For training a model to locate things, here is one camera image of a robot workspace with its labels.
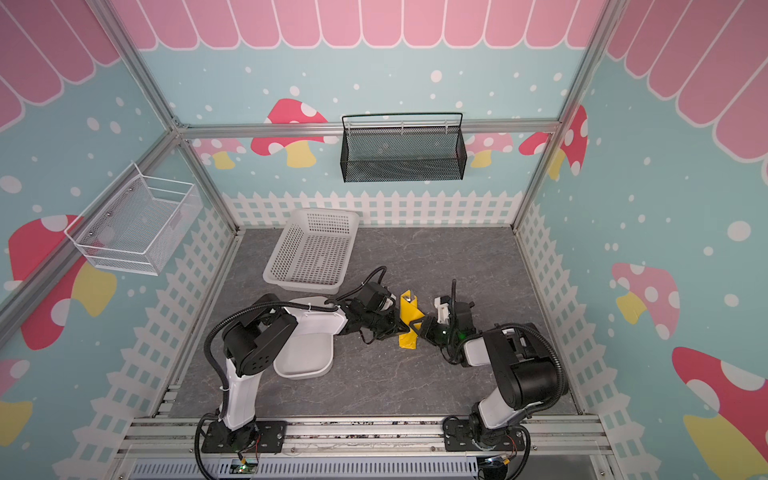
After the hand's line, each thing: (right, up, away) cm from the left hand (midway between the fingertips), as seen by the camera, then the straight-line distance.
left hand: (410, 334), depth 90 cm
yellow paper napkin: (0, +6, +4) cm, 7 cm away
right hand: (+1, +3, +2) cm, 3 cm away
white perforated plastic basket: (-35, +26, +23) cm, 49 cm away
